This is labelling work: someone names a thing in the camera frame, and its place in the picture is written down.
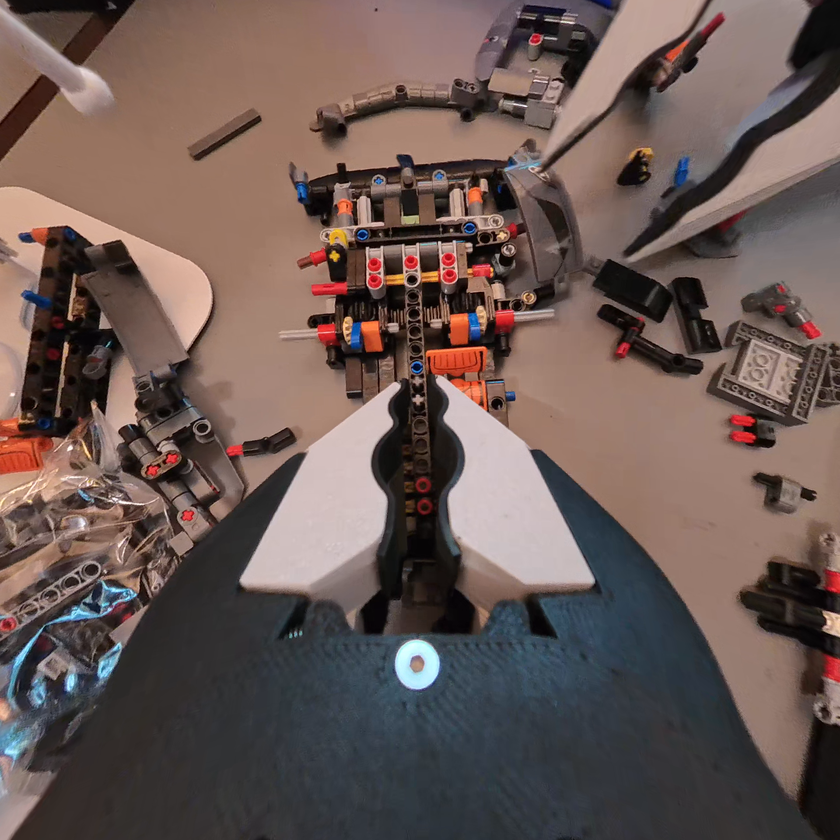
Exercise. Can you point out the grey square lego frame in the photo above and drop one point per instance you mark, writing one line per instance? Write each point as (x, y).
(768, 374)

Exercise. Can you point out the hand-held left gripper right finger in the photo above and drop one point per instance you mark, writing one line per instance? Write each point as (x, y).
(518, 518)

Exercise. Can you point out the dark grey flat lego tile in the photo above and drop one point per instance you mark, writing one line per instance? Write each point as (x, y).
(223, 134)

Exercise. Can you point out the black lego slope brick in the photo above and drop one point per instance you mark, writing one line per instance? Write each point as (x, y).
(633, 289)

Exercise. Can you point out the lego car chassis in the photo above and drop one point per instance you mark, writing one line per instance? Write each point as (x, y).
(413, 308)

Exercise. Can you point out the dark grey curved lego panel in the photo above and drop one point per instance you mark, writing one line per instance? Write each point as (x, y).
(144, 315)
(544, 223)

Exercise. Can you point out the small black yellow lego piece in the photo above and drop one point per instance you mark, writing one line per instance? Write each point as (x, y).
(635, 172)

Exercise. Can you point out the grey black lego fender assembly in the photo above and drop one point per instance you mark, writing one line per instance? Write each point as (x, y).
(518, 82)

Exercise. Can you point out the black lego frame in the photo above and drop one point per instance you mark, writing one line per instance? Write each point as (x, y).
(46, 328)

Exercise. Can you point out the orange lego seat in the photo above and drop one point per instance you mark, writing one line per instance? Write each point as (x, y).
(19, 456)

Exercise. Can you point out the grey lego connector black pins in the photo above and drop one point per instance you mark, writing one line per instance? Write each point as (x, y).
(787, 493)

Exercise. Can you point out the grey lego assembly red axles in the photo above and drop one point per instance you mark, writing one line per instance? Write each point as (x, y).
(197, 433)

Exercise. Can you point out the black lego axle assembly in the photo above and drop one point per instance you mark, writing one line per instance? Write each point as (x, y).
(787, 610)

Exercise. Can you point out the black lego connector two red pins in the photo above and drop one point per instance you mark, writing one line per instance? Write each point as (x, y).
(761, 432)

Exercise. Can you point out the grey lego block red pins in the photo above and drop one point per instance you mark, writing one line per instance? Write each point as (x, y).
(774, 303)

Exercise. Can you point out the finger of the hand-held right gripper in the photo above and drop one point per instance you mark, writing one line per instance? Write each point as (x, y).
(610, 59)
(787, 151)

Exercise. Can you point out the long black lego connector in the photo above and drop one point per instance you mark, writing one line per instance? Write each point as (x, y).
(656, 351)

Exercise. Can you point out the black lego connector red axle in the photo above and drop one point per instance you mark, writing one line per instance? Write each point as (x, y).
(272, 441)

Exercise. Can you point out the black orange lego connector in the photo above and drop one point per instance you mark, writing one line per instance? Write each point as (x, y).
(682, 52)

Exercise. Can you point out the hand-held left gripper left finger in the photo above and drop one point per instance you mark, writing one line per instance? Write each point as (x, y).
(315, 518)

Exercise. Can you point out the clear bag of lego parts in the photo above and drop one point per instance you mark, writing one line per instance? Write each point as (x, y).
(65, 525)

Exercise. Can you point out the white lamp base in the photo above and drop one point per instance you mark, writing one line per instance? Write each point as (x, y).
(190, 289)

